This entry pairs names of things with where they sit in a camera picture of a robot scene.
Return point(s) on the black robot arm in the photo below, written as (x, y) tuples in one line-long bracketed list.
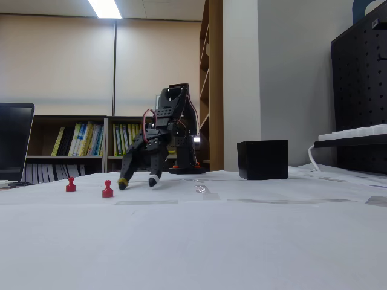
[(186, 151)]

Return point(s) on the framed white certificate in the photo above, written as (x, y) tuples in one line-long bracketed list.
[(157, 102)]

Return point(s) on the tall wooden bookshelf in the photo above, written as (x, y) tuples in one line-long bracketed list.
[(216, 45)]

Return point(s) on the yellow binder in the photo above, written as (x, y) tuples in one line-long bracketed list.
[(134, 130), (116, 140), (138, 127), (130, 133)]

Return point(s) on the pale blue book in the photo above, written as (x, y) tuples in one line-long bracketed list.
[(96, 139)]

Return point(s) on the ceiling light panel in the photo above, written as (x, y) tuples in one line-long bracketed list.
[(104, 9)]

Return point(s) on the black shelf ledge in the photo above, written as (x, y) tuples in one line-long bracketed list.
[(347, 144)]

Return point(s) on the laptop screen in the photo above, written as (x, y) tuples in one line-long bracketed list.
[(13, 142)]

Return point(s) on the blue rounded object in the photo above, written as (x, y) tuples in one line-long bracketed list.
[(358, 10)]

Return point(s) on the green white binder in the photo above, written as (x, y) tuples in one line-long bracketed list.
[(124, 136)]

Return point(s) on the thin black wall pole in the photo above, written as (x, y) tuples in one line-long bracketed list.
[(115, 60)]

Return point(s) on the black box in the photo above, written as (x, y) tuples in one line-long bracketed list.
[(263, 160)]

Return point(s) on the black book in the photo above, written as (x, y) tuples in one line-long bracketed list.
[(66, 145)]

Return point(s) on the black pegboard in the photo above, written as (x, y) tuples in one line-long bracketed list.
[(356, 75)]

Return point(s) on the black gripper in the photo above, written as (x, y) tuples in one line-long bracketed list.
[(147, 150)]

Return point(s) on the white paper table cover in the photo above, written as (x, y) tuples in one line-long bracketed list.
[(193, 241)]

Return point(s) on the thin yellow book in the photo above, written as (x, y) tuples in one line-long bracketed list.
[(58, 141)]

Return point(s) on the low wooden bookshelf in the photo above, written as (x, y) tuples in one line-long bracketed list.
[(127, 119), (69, 117)]

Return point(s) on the white yellow book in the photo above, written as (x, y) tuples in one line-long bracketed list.
[(76, 137)]

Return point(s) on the white binders row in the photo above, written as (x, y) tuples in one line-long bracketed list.
[(45, 173)]

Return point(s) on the red pawn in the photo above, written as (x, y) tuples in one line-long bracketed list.
[(107, 192), (70, 187)]

